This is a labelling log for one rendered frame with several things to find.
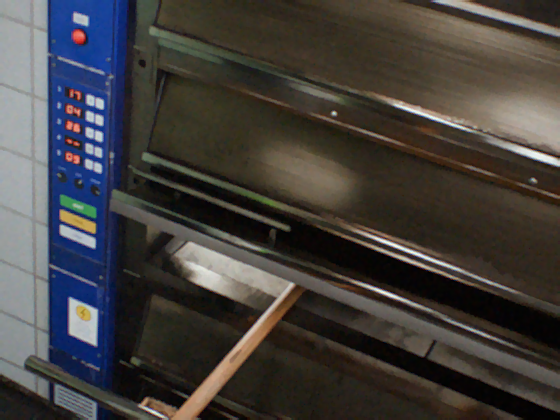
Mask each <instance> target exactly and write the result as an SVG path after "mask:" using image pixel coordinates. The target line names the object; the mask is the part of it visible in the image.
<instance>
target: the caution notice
mask: <svg viewBox="0 0 560 420"><path fill-rule="evenodd" d="M69 334H70V335H73V336H76V337H78V338H80V339H82V340H84V341H86V342H88V343H90V344H94V345H96V346H97V309H95V308H93V307H91V306H89V305H85V304H83V303H81V302H79V301H77V300H74V299H73V298H71V297H69Z"/></svg>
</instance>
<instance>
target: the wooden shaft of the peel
mask: <svg viewBox="0 0 560 420"><path fill-rule="evenodd" d="M305 289H306V288H304V287H301V286H299V285H296V284H295V283H291V284H290V285H289V286H288V289H287V290H285V291H284V292H283V293H282V294H281V296H280V298H278V299H277V300H276V301H275V302H274V304H273V305H272V306H271V307H270V308H269V309H268V310H267V312H266V313H265V314H264V315H263V316H262V317H261V318H260V320H259V321H258V322H256V324H255V325H254V326H253V328H252V329H251V330H249V331H248V333H247V335H246V336H245V337H244V338H242V339H241V340H240V343H239V344H238V345H236V346H235V347H234V348H233V349H232V352H231V353H229V354H228V355H227V356H226V357H225V359H224V361H222V362H221V363H220V364H219V365H218V367H217V368H216V369H215V370H214V371H213V372H212V373H211V375H210V376H209V377H208V378H207V379H206V380H205V381H204V383H203V384H202V385H200V387H199V388H198V390H197V391H196V392H194V393H193V395H192V396H191V398H190V399H189V400H187V401H186V402H185V404H184V406H183V407H182V408H180V409H179V410H178V411H177V414H176V415H175V416H173V417H172V418H171V419H170V420H193V419H194V418H195V417H196V416H198V415H199V413H200V412H201V410H202V409H203V408H204V407H205V406H206V405H207V404H208V402H209V400H211V399H212V398H213V397H214V396H215V394H216V393H217V392H218V391H219V390H220V388H221V387H222V386H223V385H224V384H225V382H226V381H227V380H228V379H229V378H230V377H231V376H232V374H233V373H234V372H235V371H236V369H238V368H239V367H240V365H241V363H242V362H243V361H245V360H246V359H247V357H248V355H249V354H250V353H252V351H253V350H254V349H255V348H256V346H257V345H258V344H259V343H260V342H261V341H262V340H263V338H264V337H265V336H266V335H267V334H268V332H269V331H270V330H272V328H273V326H274V325H275V324H276V323H277V322H279V320H280V318H281V317H282V316H283V315H284V314H285V313H286V312H287V311H288V309H289V307H290V306H292V305H293V304H294V303H295V301H296V299H297V298H299V297H300V295H301V294H302V293H303V292H304V290H305Z"/></svg>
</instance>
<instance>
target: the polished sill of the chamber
mask: <svg viewBox="0 0 560 420"><path fill-rule="evenodd" d="M144 278H146V279H148V280H151V281H152V282H157V283H159V284H160V285H163V286H165V287H168V288H169V289H171V290H176V291H178V292H180V293H182V294H184V295H186V296H188V297H191V298H195V299H197V300H199V301H201V302H203V303H206V304H208V305H209V306H214V307H216V308H218V309H220V310H223V311H224V312H226V313H229V314H233V315H235V316H237V317H240V318H241V319H243V320H246V321H248V322H252V323H254V324H256V322H258V321H259V320H260V318H261V317H262V316H263V315H264V314H265V313H266V312H267V310H268V309H269V308H270V307H271V306H272V305H273V304H274V302H275V301H276V300H277V299H278V298H275V297H273V296H271V295H269V294H266V293H264V292H263V291H260V290H256V289H254V288H251V287H249V286H247V285H245V284H242V283H240V282H236V281H234V280H232V279H230V278H227V277H225V276H223V275H221V274H216V273H214V272H212V271H210V270H208V269H206V268H203V267H201V266H197V265H194V264H192V263H190V262H188V261H186V260H184V259H182V258H177V257H175V256H173V255H170V254H168V253H166V252H164V251H161V250H160V251H159V252H158V253H157V254H156V255H155V256H153V257H152V258H151V259H150V260H149V261H148V262H146V264H145V274H144ZM271 331H273V332H275V333H278V334H280V335H281V336H284V337H286V338H290V339H292V340H295V341H296V342H298V343H301V344H303V345H305V346H309V347H312V348H313V349H316V350H318V351H320V352H322V353H326V354H328V355H330V356H333V357H335V358H336V359H339V360H341V361H345V362H347V363H350V364H351V365H353V366H356V367H358V368H360V369H364V370H367V371H368V372H371V373H373V374H375V375H377V376H379V377H383V378H385V379H388V380H390V381H391V382H394V383H396V384H400V385H402V386H405V387H407V388H408V389H411V390H413V391H415V392H419V393H422V394H423V395H426V396H428V397H430V398H432V399H434V400H438V401H440V402H443V403H445V404H446V405H449V406H451V407H455V408H457V409H460V410H461V411H463V412H466V413H468V414H470V415H474V416H477V417H478V418H481V419H483V420H560V413H559V412H556V411H554V410H553V409H550V408H548V407H546V406H541V405H539V404H537V403H535V402H532V401H531V400H529V399H524V398H522V397H520V396H517V395H516V394H513V393H511V392H508V391H504V390H502V389H501V388H498V387H496V386H493V385H492V384H489V383H488V384H487V383H485V382H483V381H480V380H478V379H477V378H474V377H472V376H468V375H465V374H463V373H461V372H459V371H456V370H454V369H452V368H448V367H446V366H444V365H441V364H439V363H437V362H435V361H431V360H428V359H426V358H424V357H422V356H420V355H417V354H415V353H411V352H408V351H407V350H404V349H402V348H399V347H398V346H396V345H391V344H389V343H387V342H384V341H383V340H380V339H378V338H375V337H371V336H369V335H367V334H365V333H363V332H360V331H359V330H354V329H352V328H350V327H347V326H345V325H344V324H341V323H339V322H335V321H332V320H330V319H328V318H326V317H323V316H321V315H319V314H315V313H312V312H311V311H308V310H306V309H304V308H302V307H299V306H295V305H292V306H290V307H289V309H288V311H287V312H286V313H285V314H284V315H283V316H282V317H281V318H280V320H279V322H277V323H276V324H275V325H274V326H273V328H272V330H271Z"/></svg>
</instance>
